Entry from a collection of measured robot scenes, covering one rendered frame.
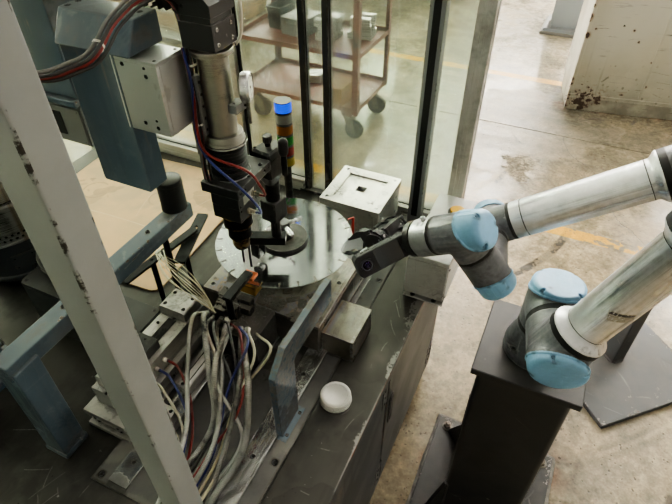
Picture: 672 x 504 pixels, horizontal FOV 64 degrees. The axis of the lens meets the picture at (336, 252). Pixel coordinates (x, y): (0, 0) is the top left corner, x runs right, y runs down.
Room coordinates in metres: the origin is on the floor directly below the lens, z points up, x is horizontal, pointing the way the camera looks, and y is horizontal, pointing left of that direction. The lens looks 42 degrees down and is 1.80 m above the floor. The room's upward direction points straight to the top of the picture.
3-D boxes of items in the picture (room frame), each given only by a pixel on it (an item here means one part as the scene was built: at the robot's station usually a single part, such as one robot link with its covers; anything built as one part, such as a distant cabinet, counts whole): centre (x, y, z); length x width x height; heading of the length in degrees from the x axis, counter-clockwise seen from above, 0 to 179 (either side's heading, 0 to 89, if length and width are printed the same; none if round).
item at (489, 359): (0.82, -0.48, 0.37); 0.40 x 0.40 x 0.75; 65
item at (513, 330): (0.82, -0.48, 0.80); 0.15 x 0.15 x 0.10
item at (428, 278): (1.10, -0.29, 0.82); 0.28 x 0.11 x 0.15; 155
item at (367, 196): (1.27, -0.07, 0.82); 0.18 x 0.18 x 0.15; 65
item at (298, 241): (0.99, 0.12, 0.96); 0.11 x 0.11 x 0.03
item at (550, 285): (0.81, -0.48, 0.91); 0.13 x 0.12 x 0.14; 166
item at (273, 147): (0.92, 0.13, 1.17); 0.06 x 0.05 x 0.20; 146
